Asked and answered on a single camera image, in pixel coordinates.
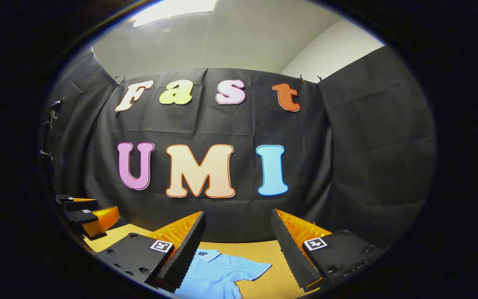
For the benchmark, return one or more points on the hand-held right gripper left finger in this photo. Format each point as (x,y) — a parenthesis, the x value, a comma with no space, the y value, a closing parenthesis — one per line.
(187,253)

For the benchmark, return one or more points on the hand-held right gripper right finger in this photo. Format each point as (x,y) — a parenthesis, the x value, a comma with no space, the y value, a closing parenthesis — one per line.
(291,253)

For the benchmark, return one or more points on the black backdrop cloth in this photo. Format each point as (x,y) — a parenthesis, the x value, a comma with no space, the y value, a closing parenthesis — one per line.
(239,124)

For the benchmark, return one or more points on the light blue T-shirt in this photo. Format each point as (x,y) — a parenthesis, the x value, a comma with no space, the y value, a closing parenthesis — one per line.
(212,276)

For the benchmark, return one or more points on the black stand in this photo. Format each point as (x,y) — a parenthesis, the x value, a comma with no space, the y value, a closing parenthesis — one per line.
(52,114)

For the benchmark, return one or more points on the ceiling light panel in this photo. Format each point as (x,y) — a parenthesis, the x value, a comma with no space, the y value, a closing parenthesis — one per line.
(172,10)

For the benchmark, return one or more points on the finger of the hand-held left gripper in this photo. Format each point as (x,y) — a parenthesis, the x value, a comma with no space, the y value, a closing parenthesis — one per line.
(79,205)
(83,219)

